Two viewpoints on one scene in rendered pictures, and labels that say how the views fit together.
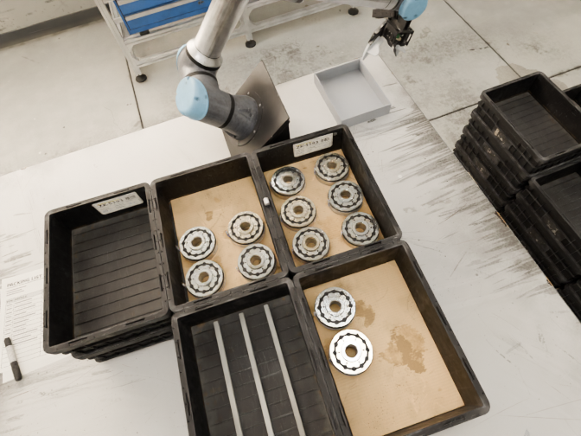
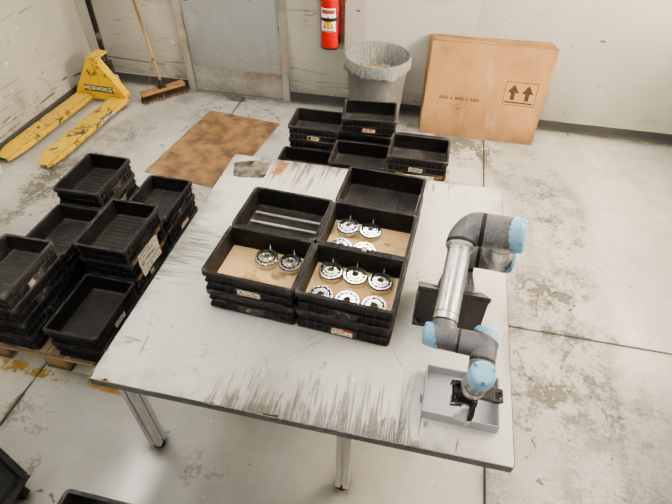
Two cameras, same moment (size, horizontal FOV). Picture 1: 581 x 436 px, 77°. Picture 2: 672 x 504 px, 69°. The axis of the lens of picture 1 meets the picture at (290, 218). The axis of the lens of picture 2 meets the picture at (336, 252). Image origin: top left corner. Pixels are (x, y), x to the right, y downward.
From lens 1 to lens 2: 179 cm
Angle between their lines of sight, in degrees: 61
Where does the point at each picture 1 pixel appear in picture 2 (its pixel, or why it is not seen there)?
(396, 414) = (230, 262)
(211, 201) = (396, 248)
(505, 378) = (198, 337)
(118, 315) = (357, 198)
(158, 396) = not seen: hidden behind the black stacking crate
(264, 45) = not seen: outside the picture
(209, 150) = not seen: hidden behind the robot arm
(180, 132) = (487, 276)
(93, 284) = (381, 195)
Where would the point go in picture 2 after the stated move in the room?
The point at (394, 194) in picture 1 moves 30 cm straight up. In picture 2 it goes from (341, 365) to (343, 318)
